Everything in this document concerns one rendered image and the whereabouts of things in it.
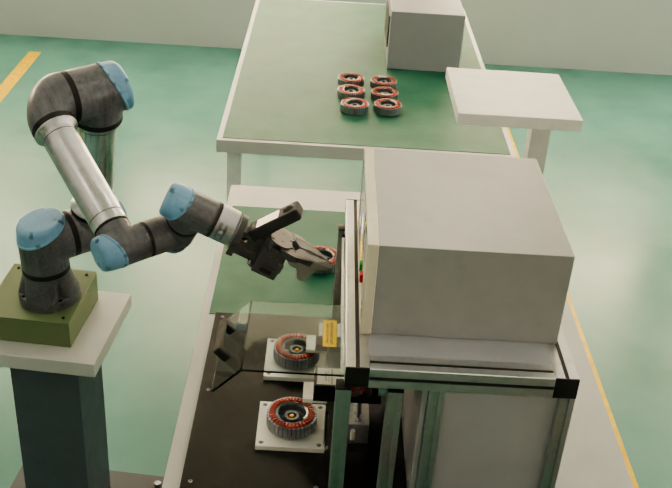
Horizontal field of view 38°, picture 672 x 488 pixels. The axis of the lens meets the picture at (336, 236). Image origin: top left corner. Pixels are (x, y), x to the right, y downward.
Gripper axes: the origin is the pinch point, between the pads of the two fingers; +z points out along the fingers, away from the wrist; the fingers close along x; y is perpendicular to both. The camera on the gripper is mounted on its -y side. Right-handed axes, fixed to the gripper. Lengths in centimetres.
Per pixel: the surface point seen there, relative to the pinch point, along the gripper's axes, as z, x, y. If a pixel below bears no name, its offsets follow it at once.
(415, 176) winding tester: 10.4, -15.9, -19.4
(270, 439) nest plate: 8.1, 9.0, 40.8
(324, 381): 12.1, 5.4, 23.6
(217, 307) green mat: -7, -45, 51
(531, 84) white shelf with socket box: 53, -107, -27
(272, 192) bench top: 2, -114, 47
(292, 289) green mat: 11, -56, 43
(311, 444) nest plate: 16.2, 9.9, 37.0
